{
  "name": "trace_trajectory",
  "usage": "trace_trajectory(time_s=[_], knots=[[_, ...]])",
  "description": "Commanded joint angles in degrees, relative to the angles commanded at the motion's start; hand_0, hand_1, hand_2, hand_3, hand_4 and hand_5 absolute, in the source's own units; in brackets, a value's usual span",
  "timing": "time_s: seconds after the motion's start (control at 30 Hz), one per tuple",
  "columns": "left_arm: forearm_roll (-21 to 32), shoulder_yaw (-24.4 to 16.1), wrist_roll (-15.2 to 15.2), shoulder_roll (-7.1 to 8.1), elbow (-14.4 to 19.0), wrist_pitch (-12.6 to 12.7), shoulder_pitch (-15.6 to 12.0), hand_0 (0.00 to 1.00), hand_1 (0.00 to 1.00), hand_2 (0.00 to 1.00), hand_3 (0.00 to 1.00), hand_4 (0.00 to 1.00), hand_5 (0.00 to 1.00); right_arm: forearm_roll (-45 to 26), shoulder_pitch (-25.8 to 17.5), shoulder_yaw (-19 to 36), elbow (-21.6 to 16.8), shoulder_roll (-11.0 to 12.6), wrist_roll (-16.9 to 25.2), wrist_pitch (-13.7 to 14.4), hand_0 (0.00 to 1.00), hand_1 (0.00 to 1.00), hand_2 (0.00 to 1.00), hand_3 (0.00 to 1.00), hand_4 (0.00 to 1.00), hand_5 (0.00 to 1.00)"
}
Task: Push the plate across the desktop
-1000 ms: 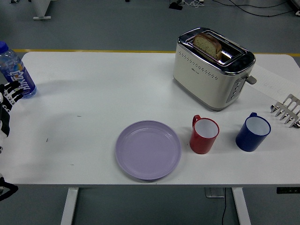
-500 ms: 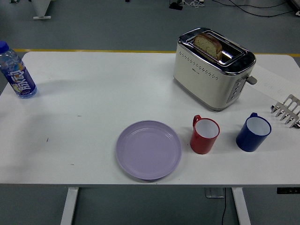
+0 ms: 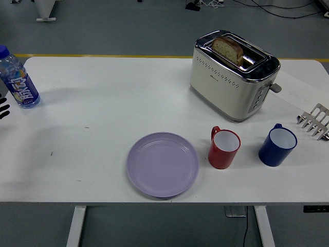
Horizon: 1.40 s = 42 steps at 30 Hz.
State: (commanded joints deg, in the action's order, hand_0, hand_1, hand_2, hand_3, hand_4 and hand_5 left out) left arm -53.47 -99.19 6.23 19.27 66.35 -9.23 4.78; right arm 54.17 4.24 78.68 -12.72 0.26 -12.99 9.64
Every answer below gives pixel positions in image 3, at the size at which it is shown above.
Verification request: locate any brown bread slice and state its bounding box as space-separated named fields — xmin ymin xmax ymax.
xmin=211 ymin=36 xmax=244 ymax=66

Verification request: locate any white table leg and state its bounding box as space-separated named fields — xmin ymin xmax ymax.
xmin=254 ymin=205 xmax=276 ymax=247
xmin=66 ymin=205 xmax=87 ymax=247

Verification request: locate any white furniture base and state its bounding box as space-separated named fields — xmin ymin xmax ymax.
xmin=33 ymin=0 xmax=57 ymax=22

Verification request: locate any white floor cable bundle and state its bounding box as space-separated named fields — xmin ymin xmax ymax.
xmin=200 ymin=0 xmax=224 ymax=8

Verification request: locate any blue mug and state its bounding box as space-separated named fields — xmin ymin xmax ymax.
xmin=258 ymin=123 xmax=298 ymax=167

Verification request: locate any purple round plate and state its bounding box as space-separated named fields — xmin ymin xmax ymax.
xmin=126 ymin=132 xmax=200 ymax=199

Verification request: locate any blue labelled drink bottle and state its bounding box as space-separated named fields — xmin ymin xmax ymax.
xmin=0 ymin=45 xmax=41 ymax=109

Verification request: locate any silver metal toast rack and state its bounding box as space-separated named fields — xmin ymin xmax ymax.
xmin=296 ymin=103 xmax=329 ymax=142

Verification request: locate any black floor cable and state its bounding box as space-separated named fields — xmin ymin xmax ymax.
xmin=250 ymin=0 xmax=329 ymax=19

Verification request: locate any white paper sheet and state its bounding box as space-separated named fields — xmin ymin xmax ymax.
xmin=269 ymin=68 xmax=329 ymax=112

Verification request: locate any black hanging cable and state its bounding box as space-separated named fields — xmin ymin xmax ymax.
xmin=242 ymin=205 xmax=250 ymax=247

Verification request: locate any red mug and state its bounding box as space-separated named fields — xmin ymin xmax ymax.
xmin=208 ymin=126 xmax=242 ymax=170

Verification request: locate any cream silver toaster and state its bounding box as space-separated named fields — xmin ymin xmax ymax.
xmin=189 ymin=30 xmax=282 ymax=123

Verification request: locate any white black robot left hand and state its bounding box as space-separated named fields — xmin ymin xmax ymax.
xmin=0 ymin=94 xmax=10 ymax=120

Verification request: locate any black desk control panel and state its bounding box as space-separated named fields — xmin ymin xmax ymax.
xmin=303 ymin=205 xmax=329 ymax=214

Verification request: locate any grey box under table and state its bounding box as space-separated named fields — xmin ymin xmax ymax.
xmin=224 ymin=205 xmax=248 ymax=218

